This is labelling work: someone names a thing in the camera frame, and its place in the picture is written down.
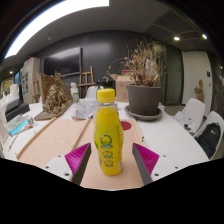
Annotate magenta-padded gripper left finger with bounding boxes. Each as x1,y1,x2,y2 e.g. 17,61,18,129
42,142,92,186

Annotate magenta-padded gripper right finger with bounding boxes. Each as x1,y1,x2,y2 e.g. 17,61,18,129
132,142,184,186

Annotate yellow drink bottle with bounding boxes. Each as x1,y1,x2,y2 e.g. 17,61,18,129
92,88,125,177

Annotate light wooden board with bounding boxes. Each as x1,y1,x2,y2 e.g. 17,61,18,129
79,117,145,191
16,117,91,169

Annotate flat round red coaster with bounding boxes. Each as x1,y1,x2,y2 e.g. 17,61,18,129
120,120,133,132

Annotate grey plant saucer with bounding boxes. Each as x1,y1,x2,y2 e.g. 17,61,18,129
124,104,163,122

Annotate grey printed newspaper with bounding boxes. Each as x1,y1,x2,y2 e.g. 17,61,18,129
70,98,99,120

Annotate papers on chair seat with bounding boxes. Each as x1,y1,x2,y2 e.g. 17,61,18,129
173,111,194,133

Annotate dried plant in grey pot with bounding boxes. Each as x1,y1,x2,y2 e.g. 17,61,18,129
106,38,168,117

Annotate bronze relief sculpture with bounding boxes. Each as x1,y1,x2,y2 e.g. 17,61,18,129
34,73,74,122

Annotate black backpack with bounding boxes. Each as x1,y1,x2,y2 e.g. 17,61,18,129
196,122,222,158

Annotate white chair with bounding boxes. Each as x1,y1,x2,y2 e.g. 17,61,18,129
193,110,224,161
84,85,104,100
173,97,207,129

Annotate colourful stack of books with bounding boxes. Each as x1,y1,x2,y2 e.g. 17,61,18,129
4,114,36,137

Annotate white plaster figure statue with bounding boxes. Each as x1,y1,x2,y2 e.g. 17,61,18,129
69,82,80,95

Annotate wooden easel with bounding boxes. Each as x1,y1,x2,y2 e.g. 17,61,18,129
78,65,96,98

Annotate cardboard box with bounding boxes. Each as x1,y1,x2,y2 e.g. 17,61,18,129
109,73,136,103

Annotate wooden figure carving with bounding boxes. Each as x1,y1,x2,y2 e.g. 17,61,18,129
194,79,205,103

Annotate white cabinet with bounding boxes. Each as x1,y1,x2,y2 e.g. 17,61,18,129
20,57,41,104

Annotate long ceiling light strip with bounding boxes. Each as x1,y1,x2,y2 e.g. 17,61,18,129
3,0,110,60

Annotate black wall screen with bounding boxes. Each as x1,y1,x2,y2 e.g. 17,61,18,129
43,46,83,77

